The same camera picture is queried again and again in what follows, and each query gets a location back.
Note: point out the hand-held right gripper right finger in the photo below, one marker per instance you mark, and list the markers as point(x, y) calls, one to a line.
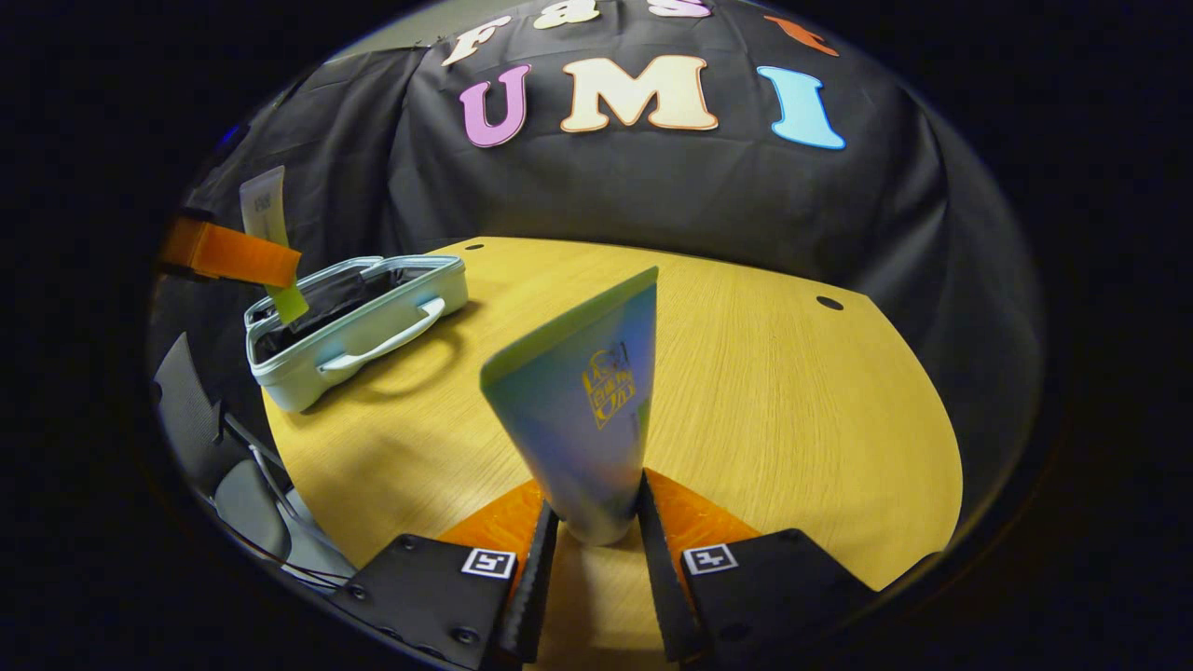
point(666, 596)

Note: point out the white and green tube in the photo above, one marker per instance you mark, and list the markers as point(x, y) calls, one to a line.
point(264, 210)

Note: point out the black backdrop cloth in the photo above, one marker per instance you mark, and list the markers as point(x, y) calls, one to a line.
point(652, 186)

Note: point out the light blue small suitcase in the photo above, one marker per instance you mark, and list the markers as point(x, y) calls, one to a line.
point(373, 335)

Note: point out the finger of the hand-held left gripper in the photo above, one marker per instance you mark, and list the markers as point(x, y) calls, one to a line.
point(233, 253)

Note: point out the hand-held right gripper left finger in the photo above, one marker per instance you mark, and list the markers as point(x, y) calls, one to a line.
point(533, 596)

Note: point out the blue and green tube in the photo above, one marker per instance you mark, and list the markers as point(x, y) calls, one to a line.
point(578, 410)

